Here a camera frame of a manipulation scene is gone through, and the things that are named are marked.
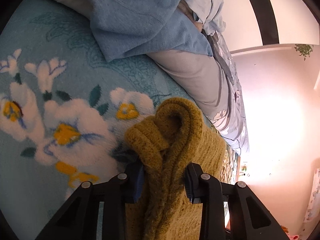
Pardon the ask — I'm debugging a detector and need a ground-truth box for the blue fleece sweatshirt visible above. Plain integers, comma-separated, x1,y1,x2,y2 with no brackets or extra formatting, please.
66,0,214,63

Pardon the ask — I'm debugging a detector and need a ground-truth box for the teal floral blanket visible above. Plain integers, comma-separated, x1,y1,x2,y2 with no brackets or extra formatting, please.
0,0,240,240

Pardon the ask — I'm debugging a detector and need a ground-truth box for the green hanging plant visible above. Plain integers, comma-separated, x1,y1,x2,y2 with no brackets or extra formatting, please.
294,44,313,61

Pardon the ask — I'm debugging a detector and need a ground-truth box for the pale blue floral duvet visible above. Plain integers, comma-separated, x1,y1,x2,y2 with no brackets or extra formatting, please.
32,0,250,154

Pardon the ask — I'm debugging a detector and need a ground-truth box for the white glossy wardrobe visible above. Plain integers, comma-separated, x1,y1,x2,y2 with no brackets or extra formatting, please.
217,0,318,54

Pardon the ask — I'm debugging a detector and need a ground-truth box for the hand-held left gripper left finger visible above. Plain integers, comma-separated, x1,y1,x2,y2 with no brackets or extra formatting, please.
35,164,145,240

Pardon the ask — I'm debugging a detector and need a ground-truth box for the light blue shirt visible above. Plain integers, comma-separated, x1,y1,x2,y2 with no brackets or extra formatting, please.
172,0,227,33

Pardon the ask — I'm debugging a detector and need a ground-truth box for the patterned hanging cloth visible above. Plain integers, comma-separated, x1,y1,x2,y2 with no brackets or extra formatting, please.
304,167,320,223

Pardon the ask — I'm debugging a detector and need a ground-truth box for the mustard knitted sweater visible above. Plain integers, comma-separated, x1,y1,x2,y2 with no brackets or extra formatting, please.
124,97,227,240

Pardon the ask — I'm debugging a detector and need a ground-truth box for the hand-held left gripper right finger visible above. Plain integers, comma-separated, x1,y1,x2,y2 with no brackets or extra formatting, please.
184,162,288,240

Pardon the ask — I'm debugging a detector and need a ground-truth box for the pink object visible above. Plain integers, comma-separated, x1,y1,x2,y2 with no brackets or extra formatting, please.
281,226,300,240

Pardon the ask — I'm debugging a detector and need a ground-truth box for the grey garment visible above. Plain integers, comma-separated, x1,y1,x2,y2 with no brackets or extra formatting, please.
202,29,235,85

